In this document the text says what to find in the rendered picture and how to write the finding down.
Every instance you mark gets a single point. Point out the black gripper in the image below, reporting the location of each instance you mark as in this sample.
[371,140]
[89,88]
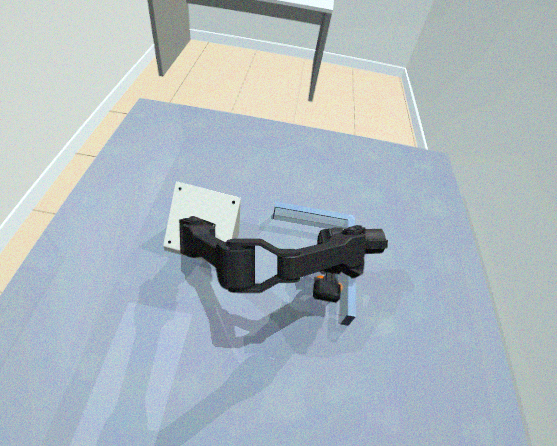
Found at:
[325,288]

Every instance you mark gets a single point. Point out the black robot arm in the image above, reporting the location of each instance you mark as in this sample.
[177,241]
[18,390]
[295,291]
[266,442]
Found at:
[234,260]

